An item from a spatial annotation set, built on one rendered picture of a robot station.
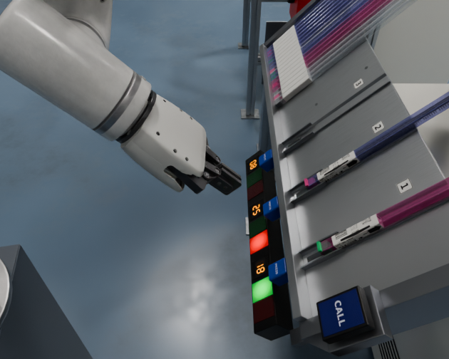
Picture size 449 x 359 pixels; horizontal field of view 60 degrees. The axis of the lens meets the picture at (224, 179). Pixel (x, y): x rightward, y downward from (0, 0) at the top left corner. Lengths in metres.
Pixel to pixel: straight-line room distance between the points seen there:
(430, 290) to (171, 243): 1.11
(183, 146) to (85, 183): 1.25
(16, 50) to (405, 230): 0.43
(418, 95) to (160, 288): 0.94
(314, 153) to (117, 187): 1.15
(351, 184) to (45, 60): 0.38
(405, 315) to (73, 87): 0.40
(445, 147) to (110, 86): 0.71
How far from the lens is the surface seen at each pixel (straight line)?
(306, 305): 0.48
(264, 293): 0.56
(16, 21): 0.43
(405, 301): 0.42
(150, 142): 0.45
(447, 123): 1.01
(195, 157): 0.48
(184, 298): 1.30
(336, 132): 0.61
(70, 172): 1.78
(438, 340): 0.88
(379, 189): 0.50
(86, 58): 0.44
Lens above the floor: 1.15
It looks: 45 degrees down
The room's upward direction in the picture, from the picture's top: straight up
